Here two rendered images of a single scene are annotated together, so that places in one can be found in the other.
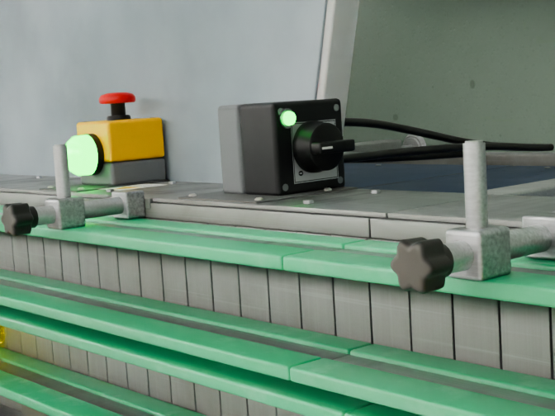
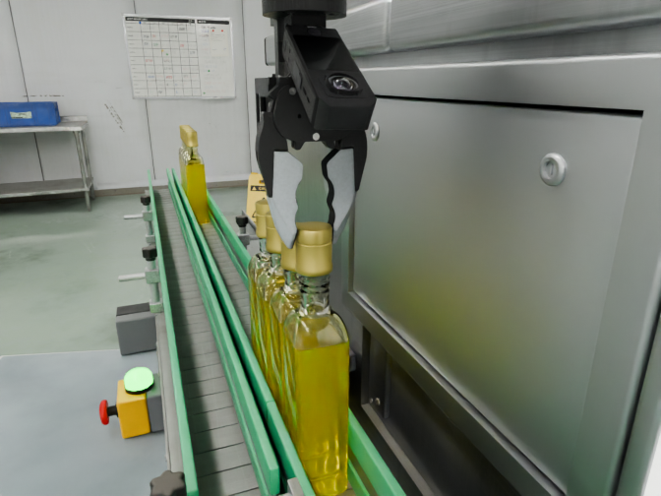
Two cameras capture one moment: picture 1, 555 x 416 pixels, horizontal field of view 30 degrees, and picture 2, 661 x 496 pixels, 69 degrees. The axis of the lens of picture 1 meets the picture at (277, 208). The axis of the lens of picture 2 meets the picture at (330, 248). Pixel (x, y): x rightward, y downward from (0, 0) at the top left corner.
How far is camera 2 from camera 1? 1.75 m
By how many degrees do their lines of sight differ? 116
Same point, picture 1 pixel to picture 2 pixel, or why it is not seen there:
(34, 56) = not seen: outside the picture
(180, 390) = (239, 288)
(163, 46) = (75, 425)
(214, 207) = not seen: hidden behind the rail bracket
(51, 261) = (205, 348)
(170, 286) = (194, 295)
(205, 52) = (87, 398)
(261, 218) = not seen: hidden behind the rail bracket
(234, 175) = (147, 313)
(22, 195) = (163, 375)
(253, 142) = (132, 309)
